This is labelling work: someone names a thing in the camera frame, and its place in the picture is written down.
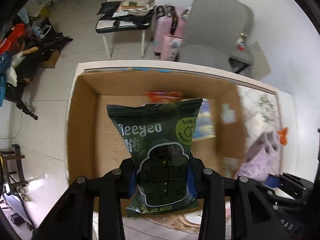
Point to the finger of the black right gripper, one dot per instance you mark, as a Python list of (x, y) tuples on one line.
[(292, 182)]

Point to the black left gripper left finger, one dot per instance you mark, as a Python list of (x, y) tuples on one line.
[(72, 215)]

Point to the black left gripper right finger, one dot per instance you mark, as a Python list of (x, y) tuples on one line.
[(251, 215)]

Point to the lavender cloth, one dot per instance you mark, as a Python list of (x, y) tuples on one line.
[(260, 157)]

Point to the orange snack bag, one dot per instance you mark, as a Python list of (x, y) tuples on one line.
[(283, 136)]

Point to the dark green wet wipes pack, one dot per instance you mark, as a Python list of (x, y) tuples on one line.
[(159, 138)]

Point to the red floral wet wipes pack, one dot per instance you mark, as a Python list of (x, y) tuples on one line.
[(164, 97)]

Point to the yellow tissue pack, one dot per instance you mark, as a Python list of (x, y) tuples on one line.
[(204, 123)]

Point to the brown cardboard box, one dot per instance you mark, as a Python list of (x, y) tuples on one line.
[(94, 145)]

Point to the white patterned table mat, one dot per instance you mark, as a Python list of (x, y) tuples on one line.
[(259, 114)]

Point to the grey office chair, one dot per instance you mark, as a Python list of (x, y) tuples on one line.
[(216, 34)]

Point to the pile of clutter on floor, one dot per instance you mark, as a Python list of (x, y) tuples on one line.
[(31, 43)]

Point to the pink suitcase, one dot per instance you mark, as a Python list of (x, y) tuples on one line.
[(169, 27)]

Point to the white chair with clutter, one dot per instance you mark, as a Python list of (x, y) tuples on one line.
[(124, 15)]

